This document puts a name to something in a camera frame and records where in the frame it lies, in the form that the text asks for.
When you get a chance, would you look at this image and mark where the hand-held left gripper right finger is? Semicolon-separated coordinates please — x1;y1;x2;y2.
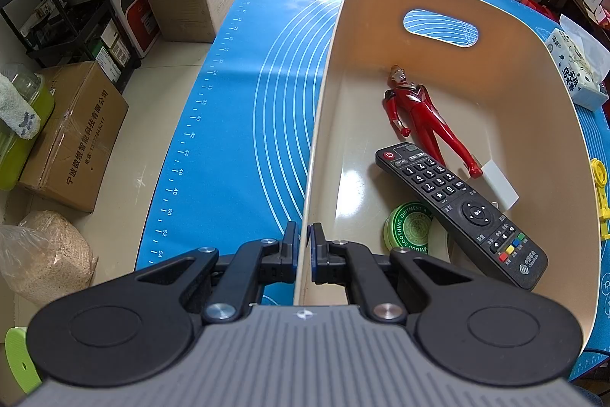
309;223;472;322

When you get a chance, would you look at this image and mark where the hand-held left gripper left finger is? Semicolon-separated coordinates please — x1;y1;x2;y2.
138;221;301;324

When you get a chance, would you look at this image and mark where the green ointment tin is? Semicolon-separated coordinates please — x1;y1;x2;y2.
384;202;434;255

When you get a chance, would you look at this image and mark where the beige plastic storage bin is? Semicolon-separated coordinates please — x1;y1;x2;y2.
293;0;602;353

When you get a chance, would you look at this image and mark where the black remote control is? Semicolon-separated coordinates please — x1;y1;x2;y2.
375;143;549;291

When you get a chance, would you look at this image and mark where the red action figure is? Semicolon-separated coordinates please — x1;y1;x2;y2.
384;64;484;180

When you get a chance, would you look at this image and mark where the large white charger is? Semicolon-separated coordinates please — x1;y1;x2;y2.
481;159;519;211

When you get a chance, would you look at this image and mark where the blue silicone baking mat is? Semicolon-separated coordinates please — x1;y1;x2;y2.
135;0;610;370

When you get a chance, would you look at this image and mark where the clear bag of grain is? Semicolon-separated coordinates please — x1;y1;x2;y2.
0;211;98;305

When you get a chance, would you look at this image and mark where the brown cardboard box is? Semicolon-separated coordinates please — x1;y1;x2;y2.
19;61;129;214

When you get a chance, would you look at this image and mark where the green plastic stool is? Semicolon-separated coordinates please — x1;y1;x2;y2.
5;326;43;393

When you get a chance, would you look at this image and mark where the green lidded container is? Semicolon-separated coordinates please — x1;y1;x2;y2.
0;72;55;191

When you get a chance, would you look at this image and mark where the yellow plastic toy piece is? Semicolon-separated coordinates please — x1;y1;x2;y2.
590;158;610;242

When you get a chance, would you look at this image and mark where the grey fluffy cloth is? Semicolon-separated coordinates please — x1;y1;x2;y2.
0;76;41;138

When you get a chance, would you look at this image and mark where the printed tissue box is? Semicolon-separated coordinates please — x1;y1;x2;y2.
543;13;610;112

